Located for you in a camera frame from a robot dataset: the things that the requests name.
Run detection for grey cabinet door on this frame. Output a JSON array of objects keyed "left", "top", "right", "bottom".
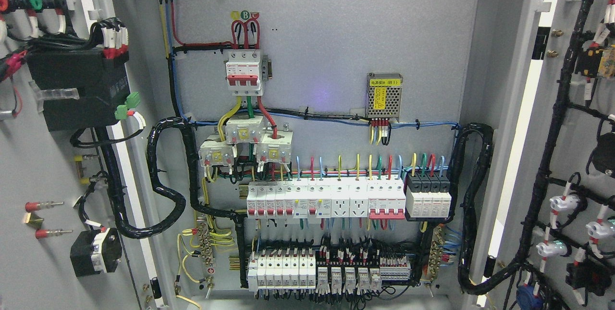
[
  {"left": 1, "top": 0, "right": 165, "bottom": 310},
  {"left": 455, "top": 0, "right": 614, "bottom": 310}
]

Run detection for white current transformers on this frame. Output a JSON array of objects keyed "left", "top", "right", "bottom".
[{"left": 198, "top": 115, "right": 294, "bottom": 168}]

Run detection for row of white mini breakers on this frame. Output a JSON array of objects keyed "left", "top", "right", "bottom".
[{"left": 246, "top": 179, "right": 332, "bottom": 223}]

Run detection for white socket modules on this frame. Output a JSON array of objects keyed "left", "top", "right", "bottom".
[{"left": 330, "top": 178, "right": 369, "bottom": 218}]

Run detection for metal mesh power supply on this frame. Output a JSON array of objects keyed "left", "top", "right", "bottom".
[{"left": 365, "top": 72, "right": 403, "bottom": 119}]

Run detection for white red main breaker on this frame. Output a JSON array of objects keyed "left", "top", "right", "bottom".
[{"left": 225, "top": 50, "right": 270, "bottom": 96}]

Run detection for white red-lever circuit breaker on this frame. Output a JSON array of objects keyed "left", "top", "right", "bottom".
[{"left": 367, "top": 179, "right": 406, "bottom": 220}]

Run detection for black white surge protector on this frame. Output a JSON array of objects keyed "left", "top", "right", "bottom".
[{"left": 405, "top": 174, "right": 452, "bottom": 223}]

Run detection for lower white breaker row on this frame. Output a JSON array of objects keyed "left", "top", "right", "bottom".
[{"left": 247, "top": 248, "right": 317, "bottom": 293}]

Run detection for brass ground terminal bar left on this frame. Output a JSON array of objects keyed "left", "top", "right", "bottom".
[{"left": 196, "top": 216, "right": 215, "bottom": 275}]

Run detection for white relay row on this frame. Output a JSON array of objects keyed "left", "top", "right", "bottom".
[{"left": 316, "top": 246, "right": 382, "bottom": 298}]

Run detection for brass terminal bar right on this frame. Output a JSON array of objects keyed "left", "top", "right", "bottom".
[{"left": 425, "top": 224, "right": 444, "bottom": 283}]

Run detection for black digital power meter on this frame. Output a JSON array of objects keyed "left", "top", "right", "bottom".
[{"left": 28, "top": 48, "right": 130, "bottom": 131}]

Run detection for black spiral cable loom left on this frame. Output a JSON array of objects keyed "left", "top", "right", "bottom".
[{"left": 115, "top": 117, "right": 246, "bottom": 289}]

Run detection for black spiral cable loom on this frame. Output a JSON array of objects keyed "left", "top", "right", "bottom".
[
  {"left": 115, "top": 117, "right": 246, "bottom": 289},
  {"left": 452, "top": 123, "right": 495, "bottom": 294}
]

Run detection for black spiral cable loom right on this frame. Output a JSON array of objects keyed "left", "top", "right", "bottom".
[{"left": 452, "top": 123, "right": 495, "bottom": 294}]

